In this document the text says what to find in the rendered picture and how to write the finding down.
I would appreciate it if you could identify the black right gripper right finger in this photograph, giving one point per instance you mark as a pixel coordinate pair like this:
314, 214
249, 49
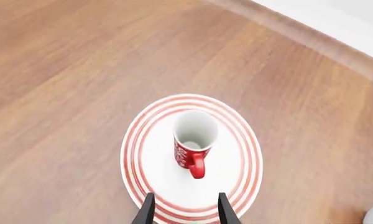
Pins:
228, 211

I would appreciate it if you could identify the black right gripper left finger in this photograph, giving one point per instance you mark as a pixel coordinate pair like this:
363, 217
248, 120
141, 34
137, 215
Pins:
144, 211

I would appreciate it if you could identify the white plate with red rings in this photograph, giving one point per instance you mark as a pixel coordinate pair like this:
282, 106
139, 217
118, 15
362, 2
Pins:
161, 168

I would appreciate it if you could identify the red mug with white print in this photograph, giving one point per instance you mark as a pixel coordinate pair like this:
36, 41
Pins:
195, 140

